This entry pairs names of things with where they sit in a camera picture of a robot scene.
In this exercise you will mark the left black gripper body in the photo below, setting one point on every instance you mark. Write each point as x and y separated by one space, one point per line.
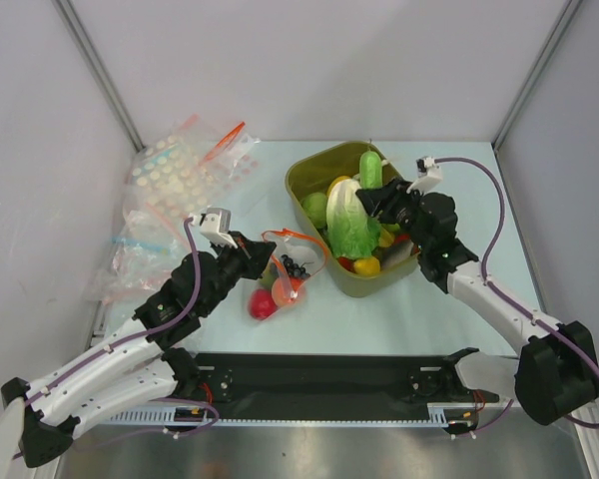
232 262

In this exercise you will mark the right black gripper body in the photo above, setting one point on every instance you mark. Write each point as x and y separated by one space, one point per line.
388 201

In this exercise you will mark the red-green toy mango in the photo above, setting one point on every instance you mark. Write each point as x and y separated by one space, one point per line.
269 276

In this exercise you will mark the green toy cucumber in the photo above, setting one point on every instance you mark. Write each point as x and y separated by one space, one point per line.
370 170

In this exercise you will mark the clear orange-zipper bag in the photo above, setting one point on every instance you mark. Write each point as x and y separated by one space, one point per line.
296 260

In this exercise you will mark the dark toy grapes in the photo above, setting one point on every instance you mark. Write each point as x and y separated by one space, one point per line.
295 269

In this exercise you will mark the red toy apple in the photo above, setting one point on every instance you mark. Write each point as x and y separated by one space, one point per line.
261 304

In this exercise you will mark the toy peach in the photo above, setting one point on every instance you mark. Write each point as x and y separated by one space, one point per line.
286 292

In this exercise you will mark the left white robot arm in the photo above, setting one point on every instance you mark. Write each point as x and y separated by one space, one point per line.
139 362

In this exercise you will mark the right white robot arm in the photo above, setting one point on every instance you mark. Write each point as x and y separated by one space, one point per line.
555 371

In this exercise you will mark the pile of spare zip bags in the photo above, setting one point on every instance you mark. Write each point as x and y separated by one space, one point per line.
182 173

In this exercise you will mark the green toy cabbage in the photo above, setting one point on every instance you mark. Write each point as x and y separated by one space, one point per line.
350 231

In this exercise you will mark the yellow toy banana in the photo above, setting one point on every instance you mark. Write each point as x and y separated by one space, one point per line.
335 182

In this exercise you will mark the grey toy fish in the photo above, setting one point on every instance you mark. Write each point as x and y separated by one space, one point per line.
396 254

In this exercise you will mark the green toy bell pepper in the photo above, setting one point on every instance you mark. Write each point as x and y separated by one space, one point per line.
314 207

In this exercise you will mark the yellow toy pear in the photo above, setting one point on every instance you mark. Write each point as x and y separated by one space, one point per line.
368 266

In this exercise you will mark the small red toy tomato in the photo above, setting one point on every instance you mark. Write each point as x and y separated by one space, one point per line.
346 263

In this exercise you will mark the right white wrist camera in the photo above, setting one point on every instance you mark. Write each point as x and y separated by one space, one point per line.
429 175

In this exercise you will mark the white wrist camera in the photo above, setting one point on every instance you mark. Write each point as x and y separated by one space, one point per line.
429 175
214 225

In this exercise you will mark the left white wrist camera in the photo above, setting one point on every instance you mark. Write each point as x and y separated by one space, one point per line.
214 225

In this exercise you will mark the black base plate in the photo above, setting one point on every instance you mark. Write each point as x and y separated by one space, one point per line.
345 379

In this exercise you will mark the white cable duct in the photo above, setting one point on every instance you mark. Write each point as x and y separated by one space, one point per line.
286 414

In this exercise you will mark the right aluminium corner post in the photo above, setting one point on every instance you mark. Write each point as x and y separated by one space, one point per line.
539 67

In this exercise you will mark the aluminium corner post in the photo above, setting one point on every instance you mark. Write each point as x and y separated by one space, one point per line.
539 67
99 71

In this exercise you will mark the aluminium frame rail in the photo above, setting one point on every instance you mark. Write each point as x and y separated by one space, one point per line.
589 438

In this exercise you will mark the left aluminium corner post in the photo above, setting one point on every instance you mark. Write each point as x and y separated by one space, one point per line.
99 71

